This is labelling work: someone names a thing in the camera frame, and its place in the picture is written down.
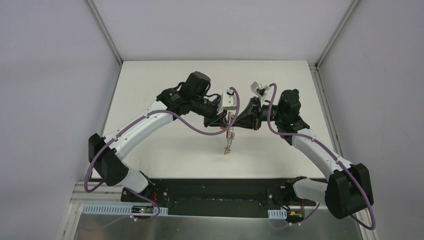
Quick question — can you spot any key organizer with red handle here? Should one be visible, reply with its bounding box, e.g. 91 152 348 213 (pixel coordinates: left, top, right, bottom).
223 112 235 155

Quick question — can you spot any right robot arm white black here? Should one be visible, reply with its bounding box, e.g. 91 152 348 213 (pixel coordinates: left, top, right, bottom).
224 86 374 219

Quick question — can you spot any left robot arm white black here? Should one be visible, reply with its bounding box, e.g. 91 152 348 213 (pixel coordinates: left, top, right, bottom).
84 71 237 203

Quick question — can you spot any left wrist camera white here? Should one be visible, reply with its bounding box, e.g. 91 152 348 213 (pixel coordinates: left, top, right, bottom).
217 87 238 114

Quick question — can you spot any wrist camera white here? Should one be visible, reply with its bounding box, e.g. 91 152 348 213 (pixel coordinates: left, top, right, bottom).
250 81 270 101
217 87 238 114

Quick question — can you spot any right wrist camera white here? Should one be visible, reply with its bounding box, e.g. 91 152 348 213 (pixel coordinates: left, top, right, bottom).
250 81 270 101

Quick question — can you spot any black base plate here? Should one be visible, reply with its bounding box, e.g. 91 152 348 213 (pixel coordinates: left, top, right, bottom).
141 178 316 218

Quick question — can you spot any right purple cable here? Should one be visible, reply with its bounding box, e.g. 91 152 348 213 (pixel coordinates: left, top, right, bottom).
266 83 377 231

